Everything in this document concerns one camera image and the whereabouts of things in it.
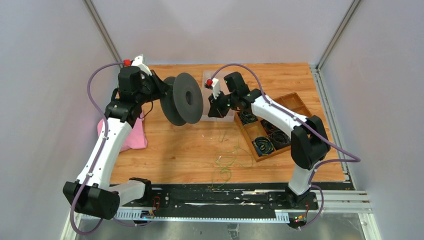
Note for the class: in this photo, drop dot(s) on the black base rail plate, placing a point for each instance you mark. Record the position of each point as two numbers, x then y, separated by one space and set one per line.
231 201

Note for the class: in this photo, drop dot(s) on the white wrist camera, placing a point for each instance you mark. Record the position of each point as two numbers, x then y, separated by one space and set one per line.
214 85
139 61

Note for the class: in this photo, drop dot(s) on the wooden compartment tray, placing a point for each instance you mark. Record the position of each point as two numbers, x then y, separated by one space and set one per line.
251 131

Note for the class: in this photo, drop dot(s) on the coiled cable blue green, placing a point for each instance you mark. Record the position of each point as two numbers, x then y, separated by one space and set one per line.
246 117

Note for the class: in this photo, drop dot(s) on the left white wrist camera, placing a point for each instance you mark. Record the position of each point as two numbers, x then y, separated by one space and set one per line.
139 61

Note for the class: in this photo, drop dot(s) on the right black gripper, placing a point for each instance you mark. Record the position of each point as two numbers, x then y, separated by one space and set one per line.
215 110

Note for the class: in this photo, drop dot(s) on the dark grey perforated spool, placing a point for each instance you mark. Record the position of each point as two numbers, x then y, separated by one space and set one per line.
183 102

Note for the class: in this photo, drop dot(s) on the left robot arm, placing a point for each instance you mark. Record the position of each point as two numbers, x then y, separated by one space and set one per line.
91 193

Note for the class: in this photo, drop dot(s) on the translucent plastic tray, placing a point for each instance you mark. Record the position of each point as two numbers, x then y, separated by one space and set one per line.
207 92

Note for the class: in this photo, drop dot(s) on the pink cloth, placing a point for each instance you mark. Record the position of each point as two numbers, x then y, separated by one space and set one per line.
135 140

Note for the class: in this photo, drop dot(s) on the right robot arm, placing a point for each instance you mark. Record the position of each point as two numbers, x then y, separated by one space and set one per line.
308 138

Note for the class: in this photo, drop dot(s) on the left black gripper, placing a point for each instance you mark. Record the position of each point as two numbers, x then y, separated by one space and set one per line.
162 87

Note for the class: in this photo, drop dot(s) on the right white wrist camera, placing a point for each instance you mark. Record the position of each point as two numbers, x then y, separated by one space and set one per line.
214 85

